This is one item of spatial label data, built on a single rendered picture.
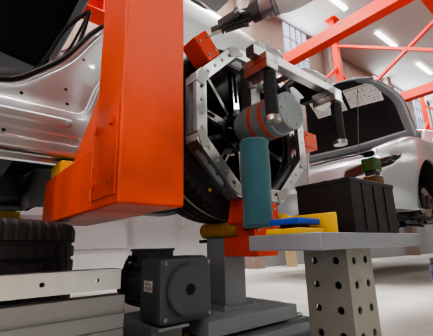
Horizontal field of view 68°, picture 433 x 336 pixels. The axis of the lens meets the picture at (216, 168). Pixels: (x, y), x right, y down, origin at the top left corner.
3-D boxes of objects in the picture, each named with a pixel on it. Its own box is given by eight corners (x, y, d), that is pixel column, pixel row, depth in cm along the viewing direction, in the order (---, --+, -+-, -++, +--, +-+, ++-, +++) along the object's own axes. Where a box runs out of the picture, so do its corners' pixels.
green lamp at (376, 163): (368, 175, 91) (366, 161, 92) (382, 172, 88) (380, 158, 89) (361, 173, 89) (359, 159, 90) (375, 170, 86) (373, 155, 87)
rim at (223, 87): (219, 229, 133) (259, 145, 160) (259, 225, 115) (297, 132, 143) (126, 147, 113) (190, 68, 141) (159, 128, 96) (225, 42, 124)
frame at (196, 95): (297, 207, 128) (287, 84, 141) (311, 205, 123) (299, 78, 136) (184, 196, 94) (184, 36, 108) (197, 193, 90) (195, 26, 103)
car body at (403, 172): (406, 230, 731) (395, 163, 769) (514, 225, 591) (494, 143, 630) (255, 225, 424) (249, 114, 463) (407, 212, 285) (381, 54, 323)
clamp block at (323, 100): (320, 112, 117) (319, 99, 118) (343, 103, 110) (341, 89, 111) (312, 108, 114) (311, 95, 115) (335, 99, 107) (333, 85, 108)
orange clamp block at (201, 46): (207, 63, 114) (192, 41, 111) (221, 53, 108) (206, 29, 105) (196, 71, 109) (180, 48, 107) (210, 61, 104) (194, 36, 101)
